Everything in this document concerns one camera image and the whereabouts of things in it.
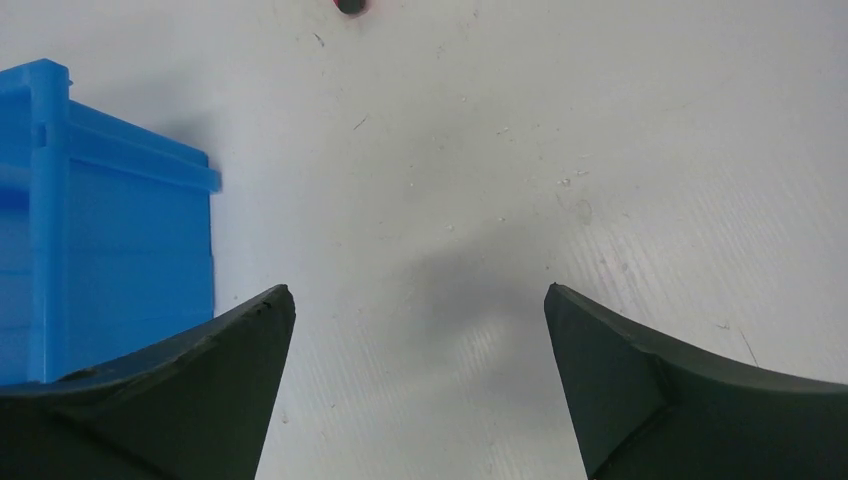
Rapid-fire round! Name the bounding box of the blue plastic bin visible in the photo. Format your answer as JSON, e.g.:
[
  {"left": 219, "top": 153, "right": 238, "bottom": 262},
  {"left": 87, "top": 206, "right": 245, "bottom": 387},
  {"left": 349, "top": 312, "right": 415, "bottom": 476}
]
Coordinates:
[{"left": 1, "top": 59, "right": 221, "bottom": 385}]

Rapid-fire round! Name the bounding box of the red black screwdriver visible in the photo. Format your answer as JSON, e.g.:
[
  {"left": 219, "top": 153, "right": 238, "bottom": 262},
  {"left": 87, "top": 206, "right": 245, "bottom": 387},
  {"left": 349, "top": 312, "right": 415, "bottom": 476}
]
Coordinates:
[{"left": 334, "top": 0, "right": 368, "bottom": 16}]

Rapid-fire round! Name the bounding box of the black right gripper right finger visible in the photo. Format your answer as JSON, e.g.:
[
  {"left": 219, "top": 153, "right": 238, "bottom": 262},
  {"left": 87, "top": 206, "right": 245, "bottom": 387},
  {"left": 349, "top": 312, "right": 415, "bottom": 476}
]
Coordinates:
[{"left": 544, "top": 284, "right": 847, "bottom": 479}]

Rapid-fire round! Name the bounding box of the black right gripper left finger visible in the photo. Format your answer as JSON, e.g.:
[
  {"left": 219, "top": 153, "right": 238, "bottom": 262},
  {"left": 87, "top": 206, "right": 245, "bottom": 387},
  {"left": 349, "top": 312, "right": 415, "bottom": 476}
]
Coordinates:
[{"left": 1, "top": 285, "right": 296, "bottom": 479}]

